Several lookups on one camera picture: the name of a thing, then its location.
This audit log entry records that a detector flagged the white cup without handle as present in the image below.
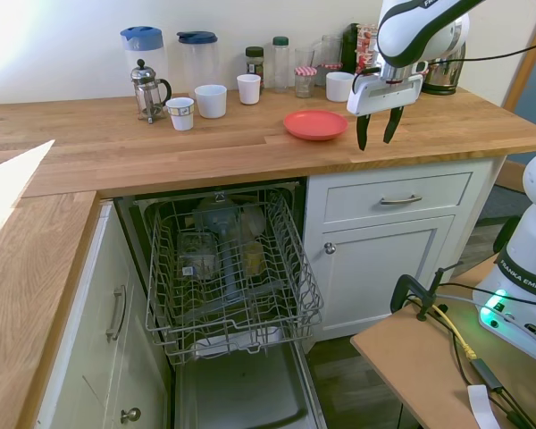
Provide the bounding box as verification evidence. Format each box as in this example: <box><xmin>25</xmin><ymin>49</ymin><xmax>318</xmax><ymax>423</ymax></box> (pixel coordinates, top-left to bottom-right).
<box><xmin>236</xmin><ymin>73</ymin><xmax>263</xmax><ymax>106</ymax></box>

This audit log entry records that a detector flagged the clear pitcher dark blue lid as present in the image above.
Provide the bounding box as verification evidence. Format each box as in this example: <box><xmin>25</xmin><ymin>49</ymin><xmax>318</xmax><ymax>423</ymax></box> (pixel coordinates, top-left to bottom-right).
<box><xmin>176</xmin><ymin>29</ymin><xmax>221</xmax><ymax>97</ymax></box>

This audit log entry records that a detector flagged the clear drinking glass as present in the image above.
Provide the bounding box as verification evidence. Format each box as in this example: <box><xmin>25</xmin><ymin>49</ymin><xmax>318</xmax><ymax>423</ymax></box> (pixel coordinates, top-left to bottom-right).
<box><xmin>294</xmin><ymin>46</ymin><xmax>316</xmax><ymax>71</ymax></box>

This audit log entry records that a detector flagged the clear bottle green lid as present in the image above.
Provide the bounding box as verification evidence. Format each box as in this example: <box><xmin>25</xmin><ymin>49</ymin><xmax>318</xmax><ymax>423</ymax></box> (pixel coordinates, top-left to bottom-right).
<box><xmin>271</xmin><ymin>36</ymin><xmax>292</xmax><ymax>94</ymax></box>

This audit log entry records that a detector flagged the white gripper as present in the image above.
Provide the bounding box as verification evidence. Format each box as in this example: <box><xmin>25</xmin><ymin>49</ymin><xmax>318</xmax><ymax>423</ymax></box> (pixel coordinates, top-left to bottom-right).
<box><xmin>346</xmin><ymin>62</ymin><xmax>426</xmax><ymax>152</ymax></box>

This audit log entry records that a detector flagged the red spatula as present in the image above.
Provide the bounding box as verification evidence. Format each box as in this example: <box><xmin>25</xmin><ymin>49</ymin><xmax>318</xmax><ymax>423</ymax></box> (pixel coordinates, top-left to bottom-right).
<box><xmin>283</xmin><ymin>109</ymin><xmax>350</xmax><ymax>142</ymax></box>

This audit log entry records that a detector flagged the red patterned carton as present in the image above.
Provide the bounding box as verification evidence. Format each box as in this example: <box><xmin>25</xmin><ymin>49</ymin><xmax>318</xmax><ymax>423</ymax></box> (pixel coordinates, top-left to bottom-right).
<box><xmin>356</xmin><ymin>24</ymin><xmax>381</xmax><ymax>75</ymax></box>

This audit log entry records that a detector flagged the patterned paper cup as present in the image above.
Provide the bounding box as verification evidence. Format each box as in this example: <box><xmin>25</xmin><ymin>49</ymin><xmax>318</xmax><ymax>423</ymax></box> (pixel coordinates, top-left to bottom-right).
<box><xmin>165</xmin><ymin>97</ymin><xmax>196</xmax><ymax>132</ymax></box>

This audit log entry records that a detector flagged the white drawer front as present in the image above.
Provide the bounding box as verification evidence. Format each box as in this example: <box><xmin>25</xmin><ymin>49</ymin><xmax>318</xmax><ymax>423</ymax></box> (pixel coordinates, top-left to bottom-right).
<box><xmin>324</xmin><ymin>172</ymin><xmax>473</xmax><ymax>223</ymax></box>

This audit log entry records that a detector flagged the dishwasher door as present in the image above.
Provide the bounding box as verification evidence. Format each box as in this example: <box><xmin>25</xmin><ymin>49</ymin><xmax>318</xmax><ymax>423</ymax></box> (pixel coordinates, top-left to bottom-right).
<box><xmin>172</xmin><ymin>328</ymin><xmax>328</xmax><ymax>429</ymax></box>

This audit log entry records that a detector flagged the clear glass container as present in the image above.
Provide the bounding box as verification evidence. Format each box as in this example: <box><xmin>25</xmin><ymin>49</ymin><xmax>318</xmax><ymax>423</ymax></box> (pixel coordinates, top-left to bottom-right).
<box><xmin>175</xmin><ymin>231</ymin><xmax>220</xmax><ymax>282</ymax></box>

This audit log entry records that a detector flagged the clear pitcher light blue lid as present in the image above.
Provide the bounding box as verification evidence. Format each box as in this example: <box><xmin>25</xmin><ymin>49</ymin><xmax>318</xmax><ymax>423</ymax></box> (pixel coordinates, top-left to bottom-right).
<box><xmin>119</xmin><ymin>25</ymin><xmax>169</xmax><ymax>98</ymax></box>

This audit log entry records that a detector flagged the black cable adapter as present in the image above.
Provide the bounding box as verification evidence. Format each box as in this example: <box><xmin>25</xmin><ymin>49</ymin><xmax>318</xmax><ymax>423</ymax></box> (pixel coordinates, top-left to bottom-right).
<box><xmin>470</xmin><ymin>357</ymin><xmax>505</xmax><ymax>393</ymax></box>

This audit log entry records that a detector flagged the black screw clamp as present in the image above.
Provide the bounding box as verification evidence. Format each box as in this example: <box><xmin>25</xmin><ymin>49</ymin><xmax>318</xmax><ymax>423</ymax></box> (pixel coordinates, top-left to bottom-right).
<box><xmin>390</xmin><ymin>265</ymin><xmax>464</xmax><ymax>322</ymax></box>

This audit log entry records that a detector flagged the wooden robot mounting board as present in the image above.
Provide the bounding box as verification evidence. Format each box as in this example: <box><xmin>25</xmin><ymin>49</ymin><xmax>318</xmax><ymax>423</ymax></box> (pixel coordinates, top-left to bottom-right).
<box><xmin>349</xmin><ymin>254</ymin><xmax>536</xmax><ymax>429</ymax></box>

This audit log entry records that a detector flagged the yellow glass jar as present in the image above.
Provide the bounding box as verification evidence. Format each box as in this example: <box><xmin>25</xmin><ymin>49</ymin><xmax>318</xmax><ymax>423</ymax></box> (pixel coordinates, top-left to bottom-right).
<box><xmin>242</xmin><ymin>240</ymin><xmax>265</xmax><ymax>277</ymax></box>

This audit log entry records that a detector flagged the white mug with handle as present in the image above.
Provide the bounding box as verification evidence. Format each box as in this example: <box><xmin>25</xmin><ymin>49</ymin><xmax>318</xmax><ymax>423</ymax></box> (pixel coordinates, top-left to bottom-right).
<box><xmin>194</xmin><ymin>84</ymin><xmax>229</xmax><ymax>120</ymax></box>

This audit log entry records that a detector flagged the tall empty glass jar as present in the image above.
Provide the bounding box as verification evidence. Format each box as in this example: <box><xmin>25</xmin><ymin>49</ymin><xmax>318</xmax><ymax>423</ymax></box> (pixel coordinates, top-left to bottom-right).
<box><xmin>313</xmin><ymin>34</ymin><xmax>344</xmax><ymax>67</ymax></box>

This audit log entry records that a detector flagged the metal bar drawer handle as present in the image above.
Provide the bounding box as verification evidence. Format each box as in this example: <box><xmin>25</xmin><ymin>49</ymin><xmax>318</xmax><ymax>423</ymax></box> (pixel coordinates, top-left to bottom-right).
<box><xmin>380</xmin><ymin>192</ymin><xmax>423</xmax><ymax>206</ymax></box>
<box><xmin>105</xmin><ymin>285</ymin><xmax>128</xmax><ymax>343</ymax></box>

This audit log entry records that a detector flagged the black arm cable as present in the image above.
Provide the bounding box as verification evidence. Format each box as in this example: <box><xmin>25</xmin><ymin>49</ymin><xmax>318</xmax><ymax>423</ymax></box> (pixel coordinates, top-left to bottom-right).
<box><xmin>427</xmin><ymin>35</ymin><xmax>536</xmax><ymax>63</ymax></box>

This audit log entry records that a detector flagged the black tall container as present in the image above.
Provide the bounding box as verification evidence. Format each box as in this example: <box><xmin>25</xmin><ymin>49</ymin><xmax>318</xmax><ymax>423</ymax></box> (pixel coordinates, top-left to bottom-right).
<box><xmin>341</xmin><ymin>22</ymin><xmax>361</xmax><ymax>75</ymax></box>

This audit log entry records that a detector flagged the coffee jar black lid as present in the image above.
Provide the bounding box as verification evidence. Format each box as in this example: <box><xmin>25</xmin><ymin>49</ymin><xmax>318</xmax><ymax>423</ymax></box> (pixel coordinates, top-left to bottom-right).
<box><xmin>244</xmin><ymin>46</ymin><xmax>266</xmax><ymax>91</ymax></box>

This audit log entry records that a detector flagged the yellow cable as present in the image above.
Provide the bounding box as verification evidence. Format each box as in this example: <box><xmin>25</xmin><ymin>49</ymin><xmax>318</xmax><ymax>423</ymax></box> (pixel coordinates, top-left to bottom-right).
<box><xmin>430</xmin><ymin>303</ymin><xmax>480</xmax><ymax>359</ymax></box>

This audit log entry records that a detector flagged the grey wire dishwasher rack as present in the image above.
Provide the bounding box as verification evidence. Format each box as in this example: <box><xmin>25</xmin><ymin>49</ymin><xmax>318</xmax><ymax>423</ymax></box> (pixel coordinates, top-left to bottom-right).
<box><xmin>144</xmin><ymin>187</ymin><xmax>325</xmax><ymax>366</ymax></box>

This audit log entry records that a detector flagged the wooden door frame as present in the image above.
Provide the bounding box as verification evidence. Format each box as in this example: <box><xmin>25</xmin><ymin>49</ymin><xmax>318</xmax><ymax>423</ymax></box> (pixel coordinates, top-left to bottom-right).
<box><xmin>502</xmin><ymin>0</ymin><xmax>536</xmax><ymax>114</ymax></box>

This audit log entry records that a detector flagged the glass French press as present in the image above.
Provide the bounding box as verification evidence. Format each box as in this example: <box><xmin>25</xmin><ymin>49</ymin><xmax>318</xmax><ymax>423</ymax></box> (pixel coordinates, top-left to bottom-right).
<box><xmin>130</xmin><ymin>58</ymin><xmax>173</xmax><ymax>125</ymax></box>

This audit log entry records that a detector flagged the wide white bowl cup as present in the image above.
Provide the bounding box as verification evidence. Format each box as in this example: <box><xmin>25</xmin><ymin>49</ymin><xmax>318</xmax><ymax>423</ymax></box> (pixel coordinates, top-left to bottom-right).
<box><xmin>325</xmin><ymin>71</ymin><xmax>356</xmax><ymax>104</ymax></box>

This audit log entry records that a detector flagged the glass jar red checkered lid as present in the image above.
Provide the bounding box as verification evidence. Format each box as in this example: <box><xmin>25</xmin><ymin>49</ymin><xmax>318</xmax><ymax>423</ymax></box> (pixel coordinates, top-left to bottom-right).
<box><xmin>293</xmin><ymin>65</ymin><xmax>319</xmax><ymax>99</ymax></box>
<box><xmin>316</xmin><ymin>62</ymin><xmax>344</xmax><ymax>88</ymax></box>

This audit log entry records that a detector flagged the white paper strip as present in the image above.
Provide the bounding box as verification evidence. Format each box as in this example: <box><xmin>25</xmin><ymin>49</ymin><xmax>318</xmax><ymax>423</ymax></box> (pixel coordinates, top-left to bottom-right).
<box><xmin>466</xmin><ymin>383</ymin><xmax>502</xmax><ymax>429</ymax></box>

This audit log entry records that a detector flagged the white cabinet door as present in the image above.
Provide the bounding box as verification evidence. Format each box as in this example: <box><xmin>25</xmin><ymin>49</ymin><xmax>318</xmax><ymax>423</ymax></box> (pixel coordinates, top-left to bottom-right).
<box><xmin>320</xmin><ymin>215</ymin><xmax>456</xmax><ymax>339</ymax></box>

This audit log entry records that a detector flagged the stainless steel kettle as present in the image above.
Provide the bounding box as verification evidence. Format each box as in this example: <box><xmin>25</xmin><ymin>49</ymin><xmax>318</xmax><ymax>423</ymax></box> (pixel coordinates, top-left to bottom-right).
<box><xmin>421</xmin><ymin>42</ymin><xmax>468</xmax><ymax>97</ymax></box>

